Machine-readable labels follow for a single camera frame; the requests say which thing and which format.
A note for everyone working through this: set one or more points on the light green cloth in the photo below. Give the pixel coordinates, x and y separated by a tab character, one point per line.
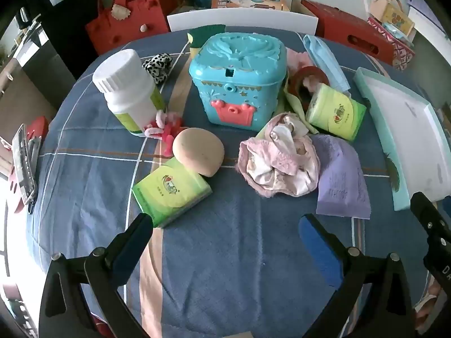
294	104

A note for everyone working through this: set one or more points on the blue face mask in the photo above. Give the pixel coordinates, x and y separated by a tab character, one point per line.
324	60

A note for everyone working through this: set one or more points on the person's right hand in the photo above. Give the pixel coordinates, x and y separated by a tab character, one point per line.
431	306

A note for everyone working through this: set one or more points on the red gift box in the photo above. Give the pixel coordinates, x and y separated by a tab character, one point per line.
352	24

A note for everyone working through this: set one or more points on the light blue packet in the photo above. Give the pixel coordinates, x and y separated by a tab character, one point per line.
396	30

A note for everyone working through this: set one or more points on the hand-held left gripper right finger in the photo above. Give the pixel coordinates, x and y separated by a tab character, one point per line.
320	250

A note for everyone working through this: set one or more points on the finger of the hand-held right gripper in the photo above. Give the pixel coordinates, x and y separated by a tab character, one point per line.
433	225

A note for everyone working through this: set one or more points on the pink fluffy plush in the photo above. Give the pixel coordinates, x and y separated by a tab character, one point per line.
296	60

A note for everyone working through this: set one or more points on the green and yellow sponge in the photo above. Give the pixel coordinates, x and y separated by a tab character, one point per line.
208	33

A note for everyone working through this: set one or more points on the leopard print scrunchie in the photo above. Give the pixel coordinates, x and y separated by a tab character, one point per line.
158	65

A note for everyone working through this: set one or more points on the pink patterned box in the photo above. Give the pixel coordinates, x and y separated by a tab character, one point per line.
401	51

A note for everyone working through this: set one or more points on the purple cloth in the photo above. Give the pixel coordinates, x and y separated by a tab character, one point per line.
338	183

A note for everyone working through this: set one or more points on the round beige powder puff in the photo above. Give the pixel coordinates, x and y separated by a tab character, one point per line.
197	151

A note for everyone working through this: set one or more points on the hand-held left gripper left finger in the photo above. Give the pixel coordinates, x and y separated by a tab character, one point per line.
135	239

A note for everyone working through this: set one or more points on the white bottle with green label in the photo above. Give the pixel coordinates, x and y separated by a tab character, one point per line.
130	91

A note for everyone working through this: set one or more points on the blue plaid blanket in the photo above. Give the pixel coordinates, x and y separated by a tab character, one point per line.
229	236

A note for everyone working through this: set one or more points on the green tissue packet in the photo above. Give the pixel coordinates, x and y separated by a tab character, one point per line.
172	193
334	112

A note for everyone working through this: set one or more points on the orange printed box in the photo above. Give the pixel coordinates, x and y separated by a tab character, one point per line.
246	1

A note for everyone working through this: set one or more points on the tan handbag box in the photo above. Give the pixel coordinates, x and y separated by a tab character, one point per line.
394	16

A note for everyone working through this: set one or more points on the white tray with teal rim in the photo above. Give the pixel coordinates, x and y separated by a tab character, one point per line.
398	119

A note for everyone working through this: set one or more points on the teal plastic toy box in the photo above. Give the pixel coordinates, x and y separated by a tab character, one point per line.
232	88

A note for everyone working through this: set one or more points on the white board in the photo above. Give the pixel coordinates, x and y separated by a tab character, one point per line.
246	19

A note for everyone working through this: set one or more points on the white cabinet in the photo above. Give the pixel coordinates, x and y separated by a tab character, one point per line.
428	24

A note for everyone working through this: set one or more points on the red stool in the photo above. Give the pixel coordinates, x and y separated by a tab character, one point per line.
37	128

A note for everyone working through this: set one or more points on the red tape roll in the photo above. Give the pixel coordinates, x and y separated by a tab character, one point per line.
310	72

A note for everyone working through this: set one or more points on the pink cloth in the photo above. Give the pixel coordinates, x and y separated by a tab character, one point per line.
278	165

